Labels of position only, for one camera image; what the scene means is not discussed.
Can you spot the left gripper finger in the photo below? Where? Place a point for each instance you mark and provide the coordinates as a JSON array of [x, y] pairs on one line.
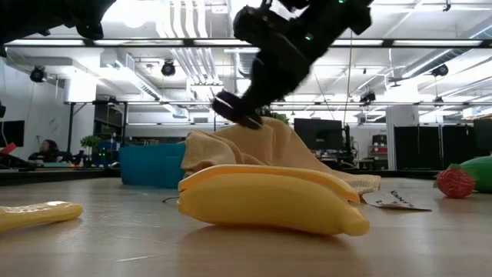
[[90, 31], [84, 11]]

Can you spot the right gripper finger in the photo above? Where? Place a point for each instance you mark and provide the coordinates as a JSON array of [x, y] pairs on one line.
[[232, 109], [251, 121]]

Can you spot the yellow woven cloth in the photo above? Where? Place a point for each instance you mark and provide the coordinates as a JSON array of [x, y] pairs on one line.
[[284, 150]]

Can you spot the large yellow toy banana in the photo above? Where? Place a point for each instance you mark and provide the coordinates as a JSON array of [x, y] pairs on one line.
[[269, 207]]

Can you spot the red toy strawberry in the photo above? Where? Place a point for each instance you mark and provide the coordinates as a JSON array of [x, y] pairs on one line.
[[455, 184]]

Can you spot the oval green toy mango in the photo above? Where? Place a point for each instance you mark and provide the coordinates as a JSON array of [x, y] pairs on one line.
[[482, 175]]

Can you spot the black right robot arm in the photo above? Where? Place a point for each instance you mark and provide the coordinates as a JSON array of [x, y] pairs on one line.
[[330, 19]]

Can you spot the blue plastic tupperware container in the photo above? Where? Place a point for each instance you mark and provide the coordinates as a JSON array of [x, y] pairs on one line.
[[150, 165]]

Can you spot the black ceiling spotlight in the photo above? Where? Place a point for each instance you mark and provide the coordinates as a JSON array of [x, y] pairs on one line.
[[168, 69], [368, 97], [37, 74], [440, 70]]

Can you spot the black computer monitor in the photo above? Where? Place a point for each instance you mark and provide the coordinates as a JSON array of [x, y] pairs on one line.
[[317, 134]]

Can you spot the small green background plant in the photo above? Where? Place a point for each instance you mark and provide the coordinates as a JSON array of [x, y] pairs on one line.
[[90, 141]]

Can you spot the person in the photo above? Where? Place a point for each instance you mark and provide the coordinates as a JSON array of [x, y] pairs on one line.
[[48, 148]]

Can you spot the small red item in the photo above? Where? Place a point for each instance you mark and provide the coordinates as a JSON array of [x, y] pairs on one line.
[[7, 149]]

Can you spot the shelf with red boxes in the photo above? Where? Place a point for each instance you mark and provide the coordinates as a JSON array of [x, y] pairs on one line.
[[379, 150]]

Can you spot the white printed paper tag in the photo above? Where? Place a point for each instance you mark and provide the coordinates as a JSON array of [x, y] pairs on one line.
[[392, 200]]

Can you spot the black cabinet row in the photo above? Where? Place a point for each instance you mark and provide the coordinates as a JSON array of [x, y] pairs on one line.
[[423, 148]]

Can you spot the dark wall screen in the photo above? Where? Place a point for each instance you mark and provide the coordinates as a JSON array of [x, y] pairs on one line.
[[11, 132]]

